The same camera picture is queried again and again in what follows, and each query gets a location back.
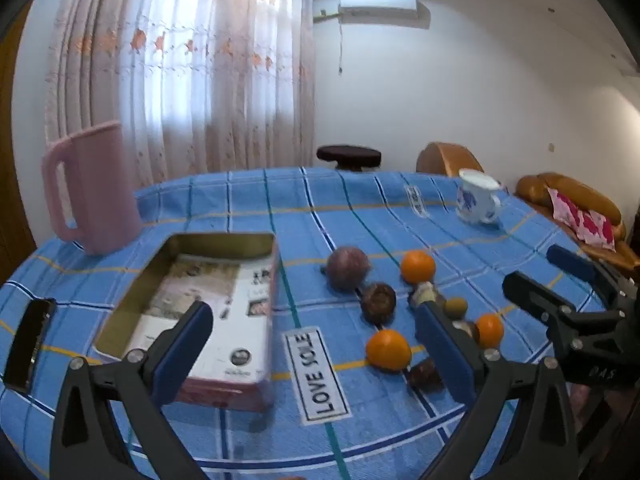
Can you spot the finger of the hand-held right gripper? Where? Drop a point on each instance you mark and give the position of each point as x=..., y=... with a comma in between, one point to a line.
x=530, y=292
x=570, y=260

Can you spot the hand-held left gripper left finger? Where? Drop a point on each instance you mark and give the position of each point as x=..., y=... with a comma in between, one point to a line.
x=182, y=345

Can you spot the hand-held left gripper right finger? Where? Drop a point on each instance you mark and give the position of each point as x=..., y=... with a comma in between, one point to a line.
x=445, y=350

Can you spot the dark brown round fruit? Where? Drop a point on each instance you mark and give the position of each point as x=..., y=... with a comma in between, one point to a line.
x=422, y=376
x=378, y=303

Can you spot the small green fruit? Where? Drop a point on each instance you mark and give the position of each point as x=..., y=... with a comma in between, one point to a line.
x=456, y=308

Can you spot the small orange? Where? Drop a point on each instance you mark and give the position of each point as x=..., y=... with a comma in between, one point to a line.
x=491, y=330

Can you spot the large orange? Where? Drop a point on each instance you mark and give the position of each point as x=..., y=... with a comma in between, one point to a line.
x=418, y=266
x=388, y=350

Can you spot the rectangular tin box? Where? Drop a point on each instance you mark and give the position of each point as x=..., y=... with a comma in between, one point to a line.
x=240, y=330

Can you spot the small brown and white fruit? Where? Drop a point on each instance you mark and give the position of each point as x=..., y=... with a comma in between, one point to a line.
x=425, y=291

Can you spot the purple passion fruit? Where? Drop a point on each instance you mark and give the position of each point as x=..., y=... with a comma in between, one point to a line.
x=348, y=267

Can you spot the pink floral cushion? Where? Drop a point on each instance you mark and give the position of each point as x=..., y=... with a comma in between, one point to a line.
x=582, y=220

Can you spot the brown leather sofa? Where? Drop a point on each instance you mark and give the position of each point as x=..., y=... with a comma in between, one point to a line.
x=575, y=190

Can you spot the white floral mug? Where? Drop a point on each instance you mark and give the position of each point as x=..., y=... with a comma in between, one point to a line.
x=472, y=200

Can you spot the black smartphone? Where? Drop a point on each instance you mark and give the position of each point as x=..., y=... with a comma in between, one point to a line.
x=30, y=345

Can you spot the blue checked tablecloth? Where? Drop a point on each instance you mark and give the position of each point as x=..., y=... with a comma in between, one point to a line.
x=350, y=210

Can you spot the pink plastic pitcher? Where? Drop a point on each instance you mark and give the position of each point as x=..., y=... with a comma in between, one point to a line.
x=100, y=190

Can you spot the dark round stool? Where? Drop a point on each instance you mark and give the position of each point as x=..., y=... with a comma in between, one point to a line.
x=350, y=152

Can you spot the brown wooden door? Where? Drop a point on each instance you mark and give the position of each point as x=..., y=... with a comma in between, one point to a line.
x=12, y=185

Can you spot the sheer embroidered curtain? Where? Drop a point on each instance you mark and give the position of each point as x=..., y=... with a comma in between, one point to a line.
x=200, y=60

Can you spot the white air conditioner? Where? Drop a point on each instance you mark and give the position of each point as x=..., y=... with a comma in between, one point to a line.
x=380, y=2

